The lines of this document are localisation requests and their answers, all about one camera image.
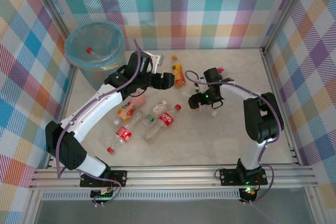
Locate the orange juice bottle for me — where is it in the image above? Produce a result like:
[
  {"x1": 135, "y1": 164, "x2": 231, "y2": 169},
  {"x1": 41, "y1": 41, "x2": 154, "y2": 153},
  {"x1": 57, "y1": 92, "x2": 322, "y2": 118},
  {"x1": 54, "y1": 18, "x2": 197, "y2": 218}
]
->
[{"x1": 172, "y1": 55, "x2": 187, "y2": 88}]

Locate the clear bottle red-white label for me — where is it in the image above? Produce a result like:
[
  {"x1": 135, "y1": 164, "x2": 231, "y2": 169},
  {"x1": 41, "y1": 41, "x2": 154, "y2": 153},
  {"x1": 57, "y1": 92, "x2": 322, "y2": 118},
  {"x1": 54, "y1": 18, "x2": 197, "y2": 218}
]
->
[{"x1": 180, "y1": 89, "x2": 219, "y2": 118}]

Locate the green cap white label bottle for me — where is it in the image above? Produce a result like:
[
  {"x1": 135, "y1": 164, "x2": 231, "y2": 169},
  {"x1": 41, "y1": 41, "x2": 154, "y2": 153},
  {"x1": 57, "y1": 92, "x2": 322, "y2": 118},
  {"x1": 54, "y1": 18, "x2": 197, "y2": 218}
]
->
[{"x1": 141, "y1": 100, "x2": 169, "y2": 127}]

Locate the blue trash bin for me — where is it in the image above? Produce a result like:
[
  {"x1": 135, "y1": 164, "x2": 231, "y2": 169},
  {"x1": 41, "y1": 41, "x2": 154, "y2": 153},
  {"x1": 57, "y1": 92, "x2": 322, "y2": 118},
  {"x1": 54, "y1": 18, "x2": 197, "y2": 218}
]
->
[{"x1": 64, "y1": 20, "x2": 130, "y2": 92}]

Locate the light blue plastic-lined bin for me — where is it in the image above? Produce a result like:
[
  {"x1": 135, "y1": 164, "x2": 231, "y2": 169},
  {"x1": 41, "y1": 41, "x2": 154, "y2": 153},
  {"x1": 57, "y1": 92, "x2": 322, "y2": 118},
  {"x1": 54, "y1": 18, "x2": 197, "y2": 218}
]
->
[{"x1": 64, "y1": 20, "x2": 126, "y2": 69}]

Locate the blue cap clear bottle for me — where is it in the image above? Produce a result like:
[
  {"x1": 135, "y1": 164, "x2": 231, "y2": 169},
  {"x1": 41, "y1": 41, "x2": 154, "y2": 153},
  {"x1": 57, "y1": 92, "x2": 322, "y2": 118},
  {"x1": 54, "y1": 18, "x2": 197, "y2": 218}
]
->
[{"x1": 198, "y1": 66, "x2": 224, "y2": 82}]

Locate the pink fruit print bottle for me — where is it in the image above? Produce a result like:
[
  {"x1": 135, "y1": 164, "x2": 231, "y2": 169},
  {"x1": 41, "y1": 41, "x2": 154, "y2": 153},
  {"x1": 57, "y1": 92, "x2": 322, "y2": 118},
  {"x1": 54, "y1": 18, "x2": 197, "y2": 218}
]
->
[{"x1": 113, "y1": 95, "x2": 146, "y2": 126}]

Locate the right controller board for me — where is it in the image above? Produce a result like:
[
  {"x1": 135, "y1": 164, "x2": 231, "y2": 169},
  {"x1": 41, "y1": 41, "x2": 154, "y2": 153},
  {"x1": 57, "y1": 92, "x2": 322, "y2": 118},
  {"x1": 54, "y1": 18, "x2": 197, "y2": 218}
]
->
[{"x1": 239, "y1": 186, "x2": 257, "y2": 203}]

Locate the controller board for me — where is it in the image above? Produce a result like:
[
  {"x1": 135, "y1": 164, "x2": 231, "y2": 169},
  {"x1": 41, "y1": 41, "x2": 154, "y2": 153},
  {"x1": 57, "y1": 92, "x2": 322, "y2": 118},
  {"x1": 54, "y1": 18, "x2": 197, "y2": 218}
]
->
[
  {"x1": 90, "y1": 189, "x2": 117, "y2": 205},
  {"x1": 239, "y1": 186, "x2": 257, "y2": 203}
]

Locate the left controller board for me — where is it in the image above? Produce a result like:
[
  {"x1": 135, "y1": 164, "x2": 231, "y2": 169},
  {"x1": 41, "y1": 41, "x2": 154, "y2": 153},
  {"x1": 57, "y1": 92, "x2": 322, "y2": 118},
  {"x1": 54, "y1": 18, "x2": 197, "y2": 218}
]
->
[{"x1": 90, "y1": 189, "x2": 117, "y2": 205}]

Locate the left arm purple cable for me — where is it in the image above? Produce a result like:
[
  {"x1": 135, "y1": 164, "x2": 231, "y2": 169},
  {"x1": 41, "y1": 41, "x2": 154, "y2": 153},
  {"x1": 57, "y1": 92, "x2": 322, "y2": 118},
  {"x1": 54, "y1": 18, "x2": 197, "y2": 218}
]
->
[{"x1": 55, "y1": 39, "x2": 123, "y2": 206}]

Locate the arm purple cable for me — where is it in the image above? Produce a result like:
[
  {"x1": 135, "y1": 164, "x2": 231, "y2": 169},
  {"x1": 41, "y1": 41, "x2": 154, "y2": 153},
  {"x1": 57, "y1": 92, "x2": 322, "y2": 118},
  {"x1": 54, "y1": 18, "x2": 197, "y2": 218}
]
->
[
  {"x1": 185, "y1": 70, "x2": 285, "y2": 205},
  {"x1": 55, "y1": 39, "x2": 123, "y2": 206}
]

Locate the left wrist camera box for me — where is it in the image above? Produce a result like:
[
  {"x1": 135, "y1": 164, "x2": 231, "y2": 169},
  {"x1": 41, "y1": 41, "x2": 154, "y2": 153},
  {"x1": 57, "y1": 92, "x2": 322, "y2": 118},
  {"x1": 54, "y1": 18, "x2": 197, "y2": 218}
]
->
[{"x1": 149, "y1": 54, "x2": 165, "y2": 67}]

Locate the right aluminium side rail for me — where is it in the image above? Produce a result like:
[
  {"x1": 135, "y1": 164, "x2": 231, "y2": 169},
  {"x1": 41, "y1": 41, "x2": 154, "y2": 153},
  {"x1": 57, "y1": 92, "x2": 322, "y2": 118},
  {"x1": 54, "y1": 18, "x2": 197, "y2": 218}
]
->
[{"x1": 259, "y1": 47, "x2": 302, "y2": 166}]

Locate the aluminium side rail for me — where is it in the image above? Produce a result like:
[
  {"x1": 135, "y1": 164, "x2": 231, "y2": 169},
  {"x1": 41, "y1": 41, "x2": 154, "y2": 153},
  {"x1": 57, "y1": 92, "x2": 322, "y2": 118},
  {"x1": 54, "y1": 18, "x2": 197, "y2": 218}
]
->
[
  {"x1": 259, "y1": 47, "x2": 302, "y2": 166},
  {"x1": 45, "y1": 65, "x2": 79, "y2": 169}
]

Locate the left aluminium side rail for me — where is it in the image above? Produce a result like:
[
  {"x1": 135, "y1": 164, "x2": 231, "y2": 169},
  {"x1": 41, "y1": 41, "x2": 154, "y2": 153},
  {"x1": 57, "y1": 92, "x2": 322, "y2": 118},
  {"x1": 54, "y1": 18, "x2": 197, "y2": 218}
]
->
[{"x1": 45, "y1": 65, "x2": 79, "y2": 169}]

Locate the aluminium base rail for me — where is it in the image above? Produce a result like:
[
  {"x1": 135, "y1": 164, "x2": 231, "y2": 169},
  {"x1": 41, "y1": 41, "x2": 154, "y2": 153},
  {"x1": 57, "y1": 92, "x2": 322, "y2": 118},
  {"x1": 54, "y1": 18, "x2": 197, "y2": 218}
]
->
[{"x1": 28, "y1": 165, "x2": 320, "y2": 191}]

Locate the right black mount plate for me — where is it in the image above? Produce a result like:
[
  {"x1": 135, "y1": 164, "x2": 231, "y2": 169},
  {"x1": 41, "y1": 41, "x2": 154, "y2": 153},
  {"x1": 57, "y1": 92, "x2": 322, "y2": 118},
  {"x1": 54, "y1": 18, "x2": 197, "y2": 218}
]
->
[{"x1": 219, "y1": 168, "x2": 268, "y2": 186}]

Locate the black mount plate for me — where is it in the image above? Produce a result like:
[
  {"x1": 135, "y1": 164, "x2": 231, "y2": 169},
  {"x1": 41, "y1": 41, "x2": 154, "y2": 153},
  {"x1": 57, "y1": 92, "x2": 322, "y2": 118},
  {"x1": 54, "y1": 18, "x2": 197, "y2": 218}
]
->
[
  {"x1": 79, "y1": 170, "x2": 128, "y2": 188},
  {"x1": 219, "y1": 168, "x2": 268, "y2": 186}
]

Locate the grey slotted cable duct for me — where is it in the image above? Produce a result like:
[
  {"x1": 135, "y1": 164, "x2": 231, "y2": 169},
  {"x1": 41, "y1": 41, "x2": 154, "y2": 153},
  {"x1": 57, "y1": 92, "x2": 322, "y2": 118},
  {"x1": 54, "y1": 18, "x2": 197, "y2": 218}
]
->
[{"x1": 41, "y1": 191, "x2": 242, "y2": 201}]

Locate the right aluminium corner post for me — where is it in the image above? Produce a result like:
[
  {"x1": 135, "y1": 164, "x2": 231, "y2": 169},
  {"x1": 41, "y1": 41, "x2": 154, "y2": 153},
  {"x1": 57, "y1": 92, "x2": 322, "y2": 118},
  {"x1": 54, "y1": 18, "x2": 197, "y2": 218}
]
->
[{"x1": 262, "y1": 0, "x2": 314, "y2": 53}]

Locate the aluminium corner post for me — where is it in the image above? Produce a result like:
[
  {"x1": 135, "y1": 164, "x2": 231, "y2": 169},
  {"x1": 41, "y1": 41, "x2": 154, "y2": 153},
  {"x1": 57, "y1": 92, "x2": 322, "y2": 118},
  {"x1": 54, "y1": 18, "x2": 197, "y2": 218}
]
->
[
  {"x1": 262, "y1": 0, "x2": 314, "y2": 53},
  {"x1": 27, "y1": 0, "x2": 79, "y2": 69}
]

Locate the left black mount plate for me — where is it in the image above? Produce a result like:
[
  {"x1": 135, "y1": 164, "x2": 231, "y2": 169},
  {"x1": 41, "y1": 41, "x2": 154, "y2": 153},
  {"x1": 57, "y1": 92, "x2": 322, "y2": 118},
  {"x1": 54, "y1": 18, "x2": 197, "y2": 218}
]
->
[{"x1": 79, "y1": 170, "x2": 128, "y2": 188}]

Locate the left aluminium corner post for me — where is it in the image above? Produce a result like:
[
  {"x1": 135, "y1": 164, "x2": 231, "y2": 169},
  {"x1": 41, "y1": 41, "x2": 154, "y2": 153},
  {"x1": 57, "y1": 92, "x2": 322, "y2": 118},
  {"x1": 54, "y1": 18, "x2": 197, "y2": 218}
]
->
[{"x1": 27, "y1": 0, "x2": 79, "y2": 69}]

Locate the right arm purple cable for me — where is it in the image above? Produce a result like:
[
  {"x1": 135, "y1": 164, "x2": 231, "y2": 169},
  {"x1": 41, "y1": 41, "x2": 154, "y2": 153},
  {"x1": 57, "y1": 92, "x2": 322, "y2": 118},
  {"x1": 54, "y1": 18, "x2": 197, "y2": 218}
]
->
[{"x1": 185, "y1": 70, "x2": 285, "y2": 205}]

